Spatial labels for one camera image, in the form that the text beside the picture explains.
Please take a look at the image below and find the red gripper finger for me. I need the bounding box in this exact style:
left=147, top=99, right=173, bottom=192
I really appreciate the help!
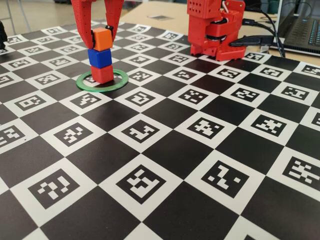
left=70, top=0, right=97, bottom=49
left=103, top=0, right=125, bottom=43

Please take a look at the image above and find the green flat ring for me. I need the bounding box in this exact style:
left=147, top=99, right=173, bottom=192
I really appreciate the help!
left=75, top=68, right=130, bottom=93

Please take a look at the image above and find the black white marker checkerboard mat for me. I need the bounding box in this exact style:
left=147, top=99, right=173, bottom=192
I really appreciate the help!
left=0, top=19, right=320, bottom=240

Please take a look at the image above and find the red cube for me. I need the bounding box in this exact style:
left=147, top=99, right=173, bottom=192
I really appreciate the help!
left=90, top=64, right=115, bottom=85

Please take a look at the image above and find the black power plug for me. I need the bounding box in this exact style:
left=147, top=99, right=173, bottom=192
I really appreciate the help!
left=229, top=35, right=275, bottom=48

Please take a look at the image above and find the dark grey laptop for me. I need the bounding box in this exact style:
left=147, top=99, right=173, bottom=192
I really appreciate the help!
left=271, top=0, right=320, bottom=56

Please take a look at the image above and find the orange cube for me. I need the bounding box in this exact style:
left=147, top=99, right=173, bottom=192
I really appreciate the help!
left=91, top=27, right=113, bottom=52

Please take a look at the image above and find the blue cube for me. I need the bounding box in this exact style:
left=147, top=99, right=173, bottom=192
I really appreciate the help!
left=87, top=47, right=112, bottom=69

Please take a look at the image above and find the small printed marker sheet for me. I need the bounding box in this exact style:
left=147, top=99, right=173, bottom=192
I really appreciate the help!
left=147, top=14, right=174, bottom=21

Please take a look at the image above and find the black stand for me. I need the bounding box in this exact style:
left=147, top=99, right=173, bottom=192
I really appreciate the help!
left=0, top=21, right=8, bottom=50

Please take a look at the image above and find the black cable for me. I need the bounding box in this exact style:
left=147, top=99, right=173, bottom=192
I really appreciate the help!
left=241, top=18, right=285, bottom=55
left=244, top=5, right=286, bottom=58

